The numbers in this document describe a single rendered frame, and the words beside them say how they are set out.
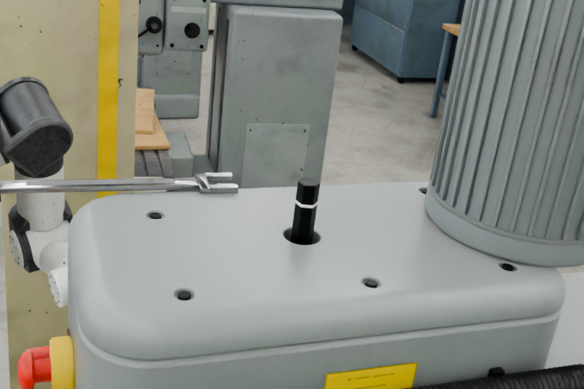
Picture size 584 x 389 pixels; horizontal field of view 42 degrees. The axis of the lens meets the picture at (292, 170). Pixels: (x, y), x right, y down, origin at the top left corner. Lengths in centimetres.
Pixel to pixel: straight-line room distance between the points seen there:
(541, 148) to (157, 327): 38
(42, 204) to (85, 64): 99
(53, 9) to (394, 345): 187
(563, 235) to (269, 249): 28
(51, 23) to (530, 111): 186
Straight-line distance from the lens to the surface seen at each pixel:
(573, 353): 93
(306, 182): 73
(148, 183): 82
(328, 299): 66
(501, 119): 74
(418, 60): 821
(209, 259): 70
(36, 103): 143
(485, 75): 75
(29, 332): 288
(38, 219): 155
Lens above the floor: 225
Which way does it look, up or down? 23 degrees down
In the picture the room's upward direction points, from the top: 7 degrees clockwise
